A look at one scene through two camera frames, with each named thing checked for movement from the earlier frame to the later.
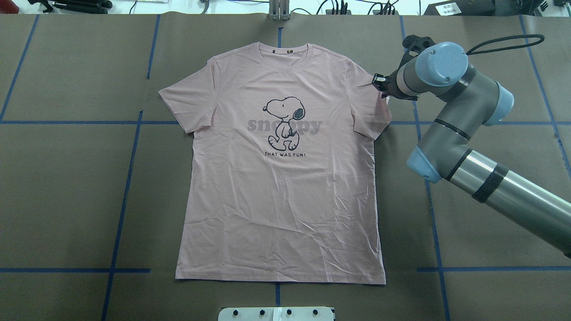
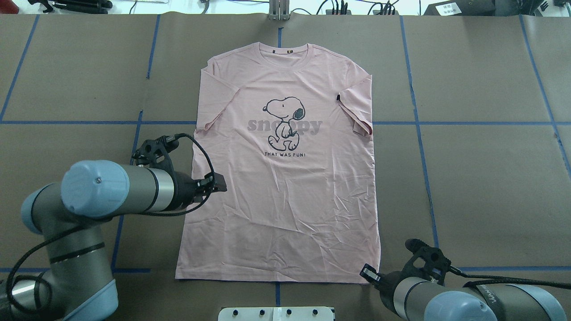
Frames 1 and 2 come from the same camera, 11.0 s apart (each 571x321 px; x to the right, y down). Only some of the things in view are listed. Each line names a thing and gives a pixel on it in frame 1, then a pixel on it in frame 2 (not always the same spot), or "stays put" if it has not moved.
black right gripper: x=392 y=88 to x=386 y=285
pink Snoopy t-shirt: x=281 y=184 stays put
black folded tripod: x=89 y=6 stays put
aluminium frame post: x=279 y=10 stays put
